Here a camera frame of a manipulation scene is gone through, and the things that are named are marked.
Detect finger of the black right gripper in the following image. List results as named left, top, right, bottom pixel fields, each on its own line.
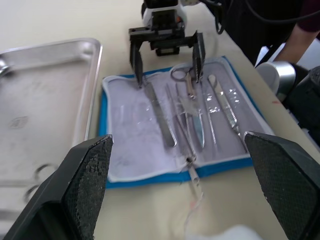
left=129, top=39, right=146, bottom=89
left=191, top=30, right=207, bottom=84

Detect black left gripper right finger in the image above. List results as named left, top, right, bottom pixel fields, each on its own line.
left=243, top=131, right=320, bottom=240

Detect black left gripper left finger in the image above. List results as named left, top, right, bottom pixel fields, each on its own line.
left=2, top=134, right=115, bottom=240

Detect blue surgical instrument pack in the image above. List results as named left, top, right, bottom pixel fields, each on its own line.
left=98, top=55, right=276, bottom=190

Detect silver surgical scissors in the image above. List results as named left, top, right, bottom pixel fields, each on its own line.
left=170, top=66, right=206, bottom=149

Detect silver metal tray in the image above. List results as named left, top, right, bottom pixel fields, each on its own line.
left=0, top=37, right=104, bottom=221

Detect wide flat silver tweezers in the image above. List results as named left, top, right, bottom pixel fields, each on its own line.
left=142, top=81, right=178, bottom=149

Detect slim silver forceps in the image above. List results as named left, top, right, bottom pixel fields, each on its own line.
left=174, top=83, right=199, bottom=161

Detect white cloth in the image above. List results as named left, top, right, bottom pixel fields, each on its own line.
left=184, top=224, right=265, bottom=240

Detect silver robot body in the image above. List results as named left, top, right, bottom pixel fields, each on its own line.
left=256, top=61, right=297, bottom=101

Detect black robot body part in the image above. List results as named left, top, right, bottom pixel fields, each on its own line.
left=286, top=65, right=320, bottom=145

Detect silver zipper pull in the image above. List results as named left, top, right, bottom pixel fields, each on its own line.
left=185, top=155, right=201, bottom=187

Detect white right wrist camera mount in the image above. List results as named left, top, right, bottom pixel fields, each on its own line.
left=140, top=0, right=189, bottom=27

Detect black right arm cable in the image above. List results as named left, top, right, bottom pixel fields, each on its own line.
left=199, top=0, right=226, bottom=35

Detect silver ring-handled scissors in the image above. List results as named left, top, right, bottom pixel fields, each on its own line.
left=0, top=163, right=60, bottom=204

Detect silver scalpel handle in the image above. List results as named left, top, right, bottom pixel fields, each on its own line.
left=207, top=74, right=249, bottom=152

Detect white string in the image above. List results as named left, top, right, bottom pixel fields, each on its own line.
left=183, top=184, right=205, bottom=232

